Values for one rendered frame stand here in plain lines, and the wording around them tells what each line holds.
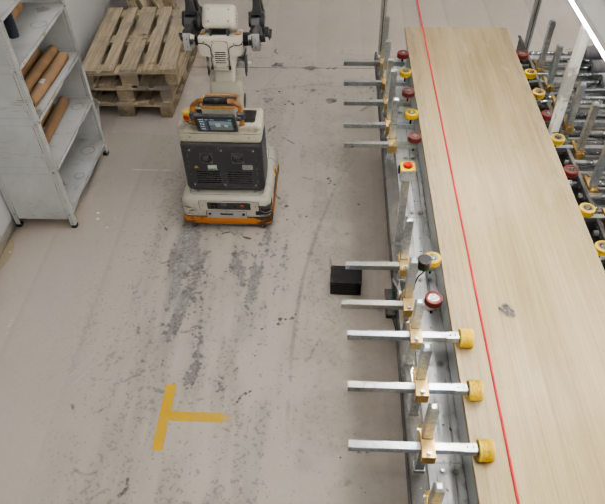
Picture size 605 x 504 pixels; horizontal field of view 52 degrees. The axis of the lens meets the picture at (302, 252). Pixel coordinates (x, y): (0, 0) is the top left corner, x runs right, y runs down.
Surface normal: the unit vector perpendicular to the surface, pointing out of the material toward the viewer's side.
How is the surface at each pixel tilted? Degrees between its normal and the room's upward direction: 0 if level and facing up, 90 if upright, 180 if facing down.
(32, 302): 0
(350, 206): 0
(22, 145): 90
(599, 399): 0
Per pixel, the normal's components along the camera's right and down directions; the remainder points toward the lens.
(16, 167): -0.04, 0.71
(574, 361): -0.01, -0.70
